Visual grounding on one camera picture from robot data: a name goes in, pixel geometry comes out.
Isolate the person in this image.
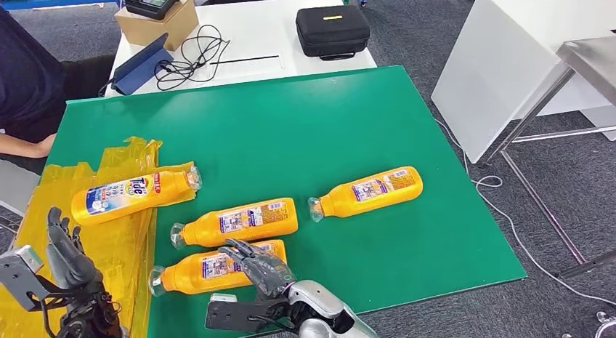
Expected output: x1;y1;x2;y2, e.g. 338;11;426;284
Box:
0;6;116;175

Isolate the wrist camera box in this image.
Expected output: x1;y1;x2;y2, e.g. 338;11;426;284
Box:
204;293;290;334
0;245;66;312

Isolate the orange detergent bottle clear cap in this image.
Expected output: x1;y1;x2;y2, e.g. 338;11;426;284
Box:
70;164;203;227
307;166;424;224
147;239;288;298
169;197;299;251

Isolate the chrome chair base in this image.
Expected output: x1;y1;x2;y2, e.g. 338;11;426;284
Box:
595;310;616;338

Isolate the black carrying case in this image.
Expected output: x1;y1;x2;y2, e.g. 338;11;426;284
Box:
294;4;371;63

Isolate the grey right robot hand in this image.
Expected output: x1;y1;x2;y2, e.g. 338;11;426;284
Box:
219;238;297;299

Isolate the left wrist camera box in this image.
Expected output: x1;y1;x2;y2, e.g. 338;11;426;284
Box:
0;245;66;312

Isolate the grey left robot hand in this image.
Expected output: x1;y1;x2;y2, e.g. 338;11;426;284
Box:
45;206;105;299

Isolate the green table mat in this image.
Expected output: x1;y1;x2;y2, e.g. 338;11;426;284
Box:
41;65;528;338

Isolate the steel table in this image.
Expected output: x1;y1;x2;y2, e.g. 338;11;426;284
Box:
481;34;616;280

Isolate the black controller with screen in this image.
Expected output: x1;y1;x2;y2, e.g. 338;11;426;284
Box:
89;0;182;21

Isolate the blue metal rack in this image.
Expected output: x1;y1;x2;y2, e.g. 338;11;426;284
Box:
0;0;208;12

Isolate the white board panel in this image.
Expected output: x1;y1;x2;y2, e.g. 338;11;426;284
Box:
430;0;616;164

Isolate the yellow plastic sheet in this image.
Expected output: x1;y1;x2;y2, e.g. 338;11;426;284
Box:
0;135;198;338

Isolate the grey flat panel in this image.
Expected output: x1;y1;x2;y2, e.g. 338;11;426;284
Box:
0;160;42;217

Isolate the black cable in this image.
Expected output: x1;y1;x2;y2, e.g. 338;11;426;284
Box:
153;23;232;92

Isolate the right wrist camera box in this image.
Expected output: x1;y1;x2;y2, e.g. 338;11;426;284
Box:
204;293;290;334

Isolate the cardboard box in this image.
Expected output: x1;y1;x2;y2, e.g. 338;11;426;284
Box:
113;0;200;52

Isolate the blue tablet stand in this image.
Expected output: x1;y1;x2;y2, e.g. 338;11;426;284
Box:
109;32;174;97

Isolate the white floor cable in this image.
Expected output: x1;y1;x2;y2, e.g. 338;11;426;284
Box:
433;116;616;308

